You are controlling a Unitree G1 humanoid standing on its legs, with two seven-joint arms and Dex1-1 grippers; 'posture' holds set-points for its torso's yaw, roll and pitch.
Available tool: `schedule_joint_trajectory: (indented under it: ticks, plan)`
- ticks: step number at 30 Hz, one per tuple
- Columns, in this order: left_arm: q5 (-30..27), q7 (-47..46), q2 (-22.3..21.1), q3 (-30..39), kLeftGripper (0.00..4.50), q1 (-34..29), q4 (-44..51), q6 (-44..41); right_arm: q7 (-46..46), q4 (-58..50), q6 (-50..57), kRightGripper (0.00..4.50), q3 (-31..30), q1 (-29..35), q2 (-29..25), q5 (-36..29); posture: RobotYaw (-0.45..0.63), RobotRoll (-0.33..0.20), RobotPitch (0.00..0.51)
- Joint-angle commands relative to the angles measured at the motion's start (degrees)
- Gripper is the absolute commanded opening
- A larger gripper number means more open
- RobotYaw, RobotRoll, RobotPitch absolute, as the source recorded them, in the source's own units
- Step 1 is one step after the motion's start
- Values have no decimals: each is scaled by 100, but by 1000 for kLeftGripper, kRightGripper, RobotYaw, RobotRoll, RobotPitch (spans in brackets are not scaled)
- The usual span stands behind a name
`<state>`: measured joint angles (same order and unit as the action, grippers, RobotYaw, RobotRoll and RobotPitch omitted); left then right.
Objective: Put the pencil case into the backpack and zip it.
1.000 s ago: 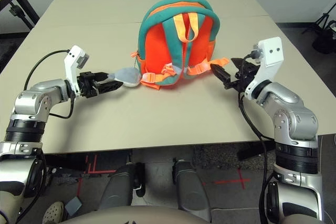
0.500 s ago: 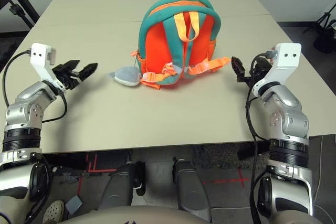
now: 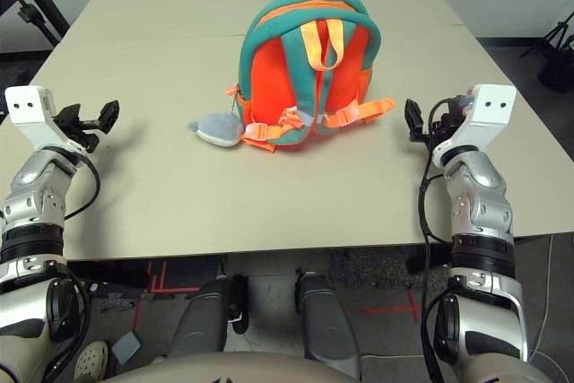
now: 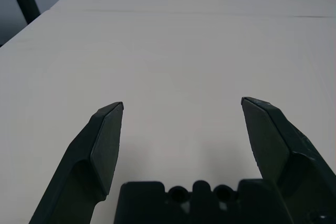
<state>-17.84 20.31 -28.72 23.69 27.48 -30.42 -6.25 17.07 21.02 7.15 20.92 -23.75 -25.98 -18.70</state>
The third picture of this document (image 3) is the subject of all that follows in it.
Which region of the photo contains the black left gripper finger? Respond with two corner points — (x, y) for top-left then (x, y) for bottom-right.
(52, 103), (83, 126)
(98, 99), (121, 134)

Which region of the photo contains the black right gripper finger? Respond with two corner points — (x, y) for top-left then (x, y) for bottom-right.
(441, 94), (472, 122)
(404, 98), (426, 142)

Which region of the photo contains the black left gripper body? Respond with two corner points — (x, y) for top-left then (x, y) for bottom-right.
(66, 118), (107, 154)

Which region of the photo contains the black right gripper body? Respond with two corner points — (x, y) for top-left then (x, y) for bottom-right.
(421, 112), (459, 147)

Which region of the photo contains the teal and orange backpack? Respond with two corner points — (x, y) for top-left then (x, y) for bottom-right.
(223, 0), (396, 155)

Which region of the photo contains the black tripod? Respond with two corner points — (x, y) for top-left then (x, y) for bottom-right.
(519, 13), (574, 95)

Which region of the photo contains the grey plush toy pendant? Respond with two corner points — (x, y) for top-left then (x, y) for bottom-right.
(187, 111), (246, 147)

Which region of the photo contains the grey robot left leg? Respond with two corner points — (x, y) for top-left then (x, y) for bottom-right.
(168, 273), (250, 357)

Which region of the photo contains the grey robot leg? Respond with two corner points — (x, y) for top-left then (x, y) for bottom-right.
(168, 273), (250, 357)
(294, 268), (362, 379)

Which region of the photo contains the grey square floor pedal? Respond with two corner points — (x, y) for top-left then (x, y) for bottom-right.
(111, 331), (143, 364)

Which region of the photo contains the grey robot right leg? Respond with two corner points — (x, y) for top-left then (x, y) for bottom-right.
(294, 268), (362, 379)

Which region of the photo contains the white perforated shoe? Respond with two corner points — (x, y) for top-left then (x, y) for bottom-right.
(74, 340), (110, 379)

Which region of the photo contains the beige robot torso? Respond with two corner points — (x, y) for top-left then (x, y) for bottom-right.
(105, 351), (546, 383)

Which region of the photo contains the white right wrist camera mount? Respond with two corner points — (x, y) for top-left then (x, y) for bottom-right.
(432, 83), (517, 164)

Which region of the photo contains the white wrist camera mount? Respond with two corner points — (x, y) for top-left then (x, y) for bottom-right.
(4, 84), (89, 153)
(432, 83), (517, 164)

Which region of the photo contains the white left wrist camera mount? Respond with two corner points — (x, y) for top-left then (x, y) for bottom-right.
(4, 84), (89, 153)

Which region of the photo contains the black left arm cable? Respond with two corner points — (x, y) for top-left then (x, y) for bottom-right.
(39, 156), (102, 383)

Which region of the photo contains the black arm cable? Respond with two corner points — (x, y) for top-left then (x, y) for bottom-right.
(416, 98), (454, 383)
(39, 156), (102, 383)

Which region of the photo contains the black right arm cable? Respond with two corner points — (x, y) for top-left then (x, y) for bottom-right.
(416, 98), (454, 383)

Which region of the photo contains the black frame side desk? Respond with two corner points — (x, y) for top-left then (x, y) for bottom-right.
(0, 0), (71, 48)

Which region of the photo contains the thin white floor cable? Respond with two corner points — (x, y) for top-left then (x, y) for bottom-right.
(522, 234), (574, 375)

